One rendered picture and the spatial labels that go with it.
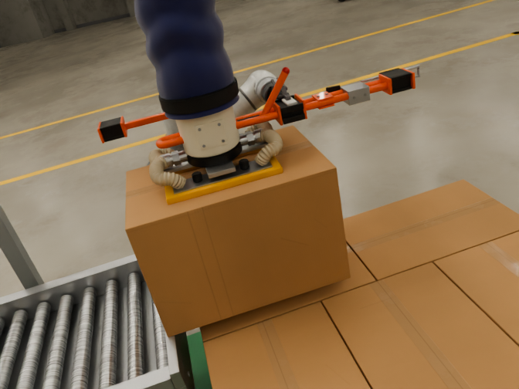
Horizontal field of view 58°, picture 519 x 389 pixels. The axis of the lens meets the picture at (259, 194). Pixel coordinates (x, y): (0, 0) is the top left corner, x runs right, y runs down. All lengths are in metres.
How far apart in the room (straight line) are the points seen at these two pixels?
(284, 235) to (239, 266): 0.16
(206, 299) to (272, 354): 0.25
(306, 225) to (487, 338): 0.57
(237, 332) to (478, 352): 0.69
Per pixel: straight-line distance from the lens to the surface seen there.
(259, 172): 1.33
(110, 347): 1.68
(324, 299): 1.56
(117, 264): 1.96
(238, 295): 1.45
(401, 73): 1.53
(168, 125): 2.10
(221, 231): 1.31
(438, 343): 1.42
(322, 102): 1.43
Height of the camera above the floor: 1.60
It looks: 28 degrees down
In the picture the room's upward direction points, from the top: 14 degrees counter-clockwise
